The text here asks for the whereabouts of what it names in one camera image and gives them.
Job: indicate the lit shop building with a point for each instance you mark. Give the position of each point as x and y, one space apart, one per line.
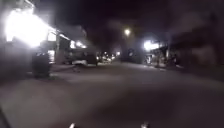
40 36

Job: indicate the dark building row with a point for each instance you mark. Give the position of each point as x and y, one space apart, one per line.
190 46

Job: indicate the grey asphalt road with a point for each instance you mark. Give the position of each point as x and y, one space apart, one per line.
120 96

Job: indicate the robot's own part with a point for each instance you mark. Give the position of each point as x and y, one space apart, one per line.
144 125
72 125

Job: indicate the street lamp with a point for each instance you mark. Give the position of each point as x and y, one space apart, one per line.
127 32

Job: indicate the dark parked vehicle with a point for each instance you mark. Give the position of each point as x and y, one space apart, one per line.
83 56

